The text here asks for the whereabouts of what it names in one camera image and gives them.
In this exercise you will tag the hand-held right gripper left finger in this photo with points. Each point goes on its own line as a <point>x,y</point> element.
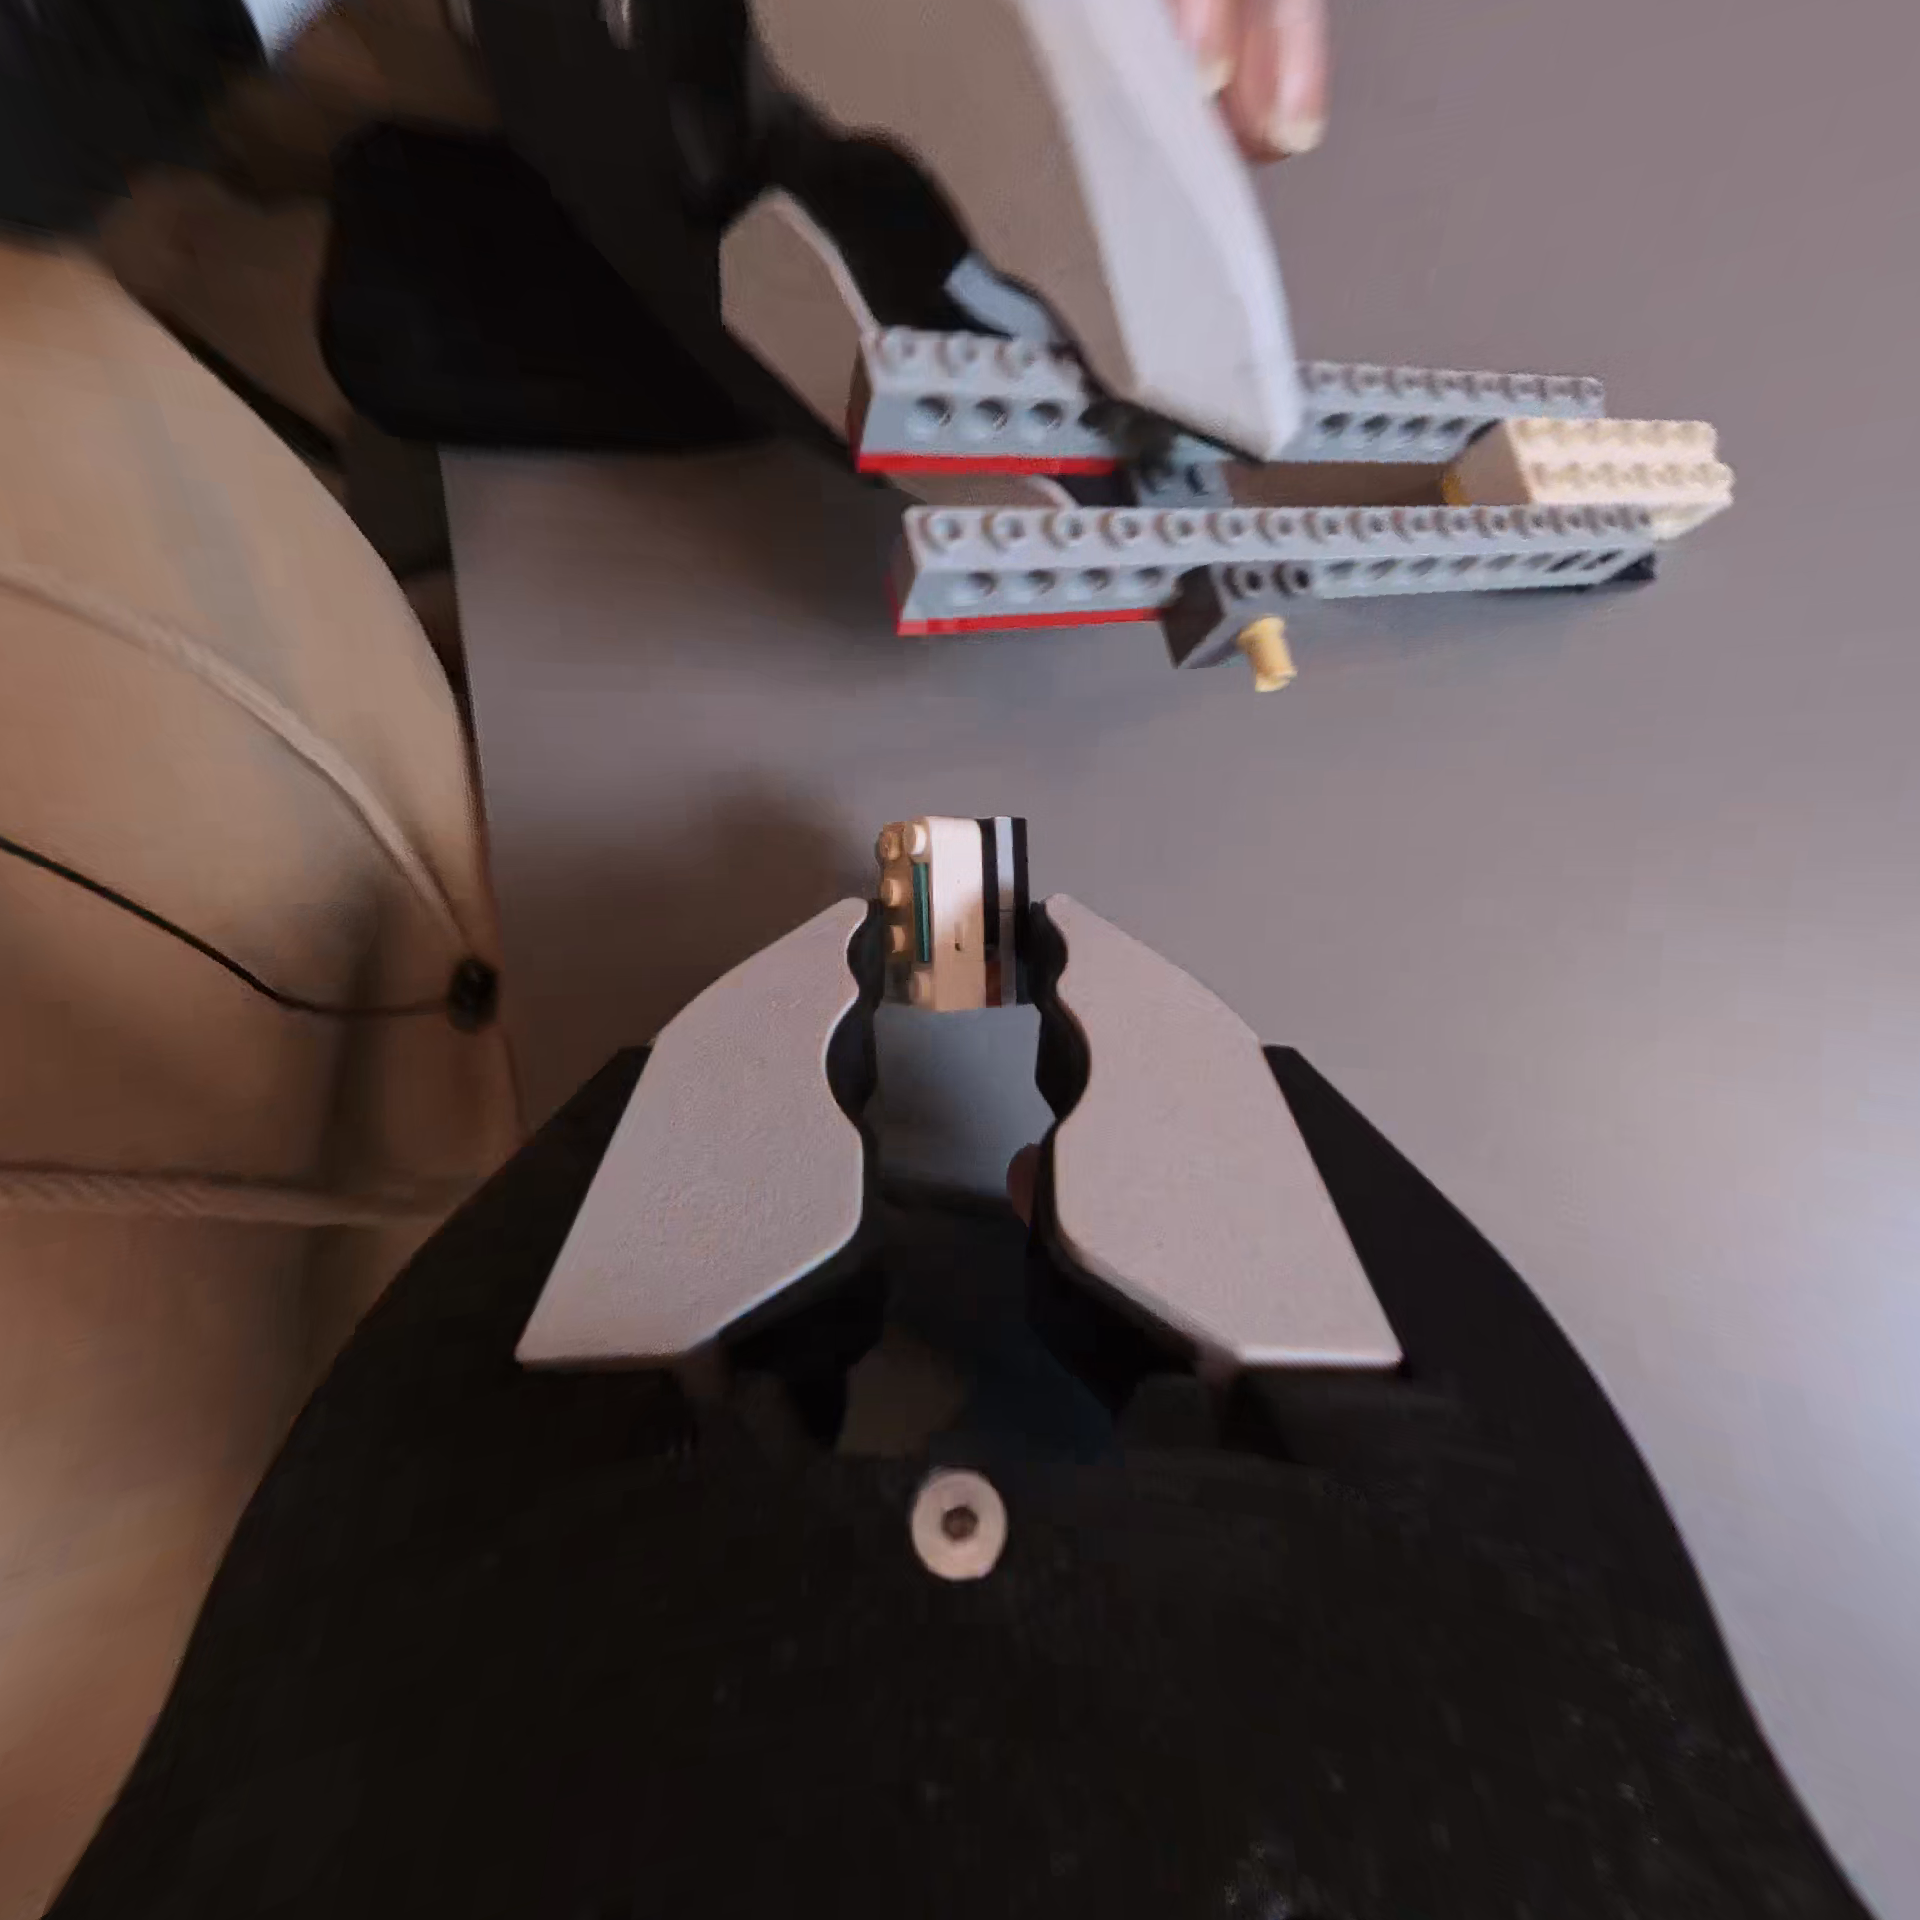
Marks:
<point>706,1185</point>

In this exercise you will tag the grey lego beam frame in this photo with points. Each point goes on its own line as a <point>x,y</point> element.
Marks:
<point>1351,541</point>

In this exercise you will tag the person's right hand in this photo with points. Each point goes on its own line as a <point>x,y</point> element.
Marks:
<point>1020,1185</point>

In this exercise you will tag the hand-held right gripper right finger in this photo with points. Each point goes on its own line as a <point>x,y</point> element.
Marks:
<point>1199,1185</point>

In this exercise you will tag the person's left hand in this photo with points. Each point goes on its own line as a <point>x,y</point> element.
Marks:
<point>1271,75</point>

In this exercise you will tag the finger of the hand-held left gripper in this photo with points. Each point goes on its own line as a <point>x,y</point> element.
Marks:
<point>1139,254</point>
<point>787,299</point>

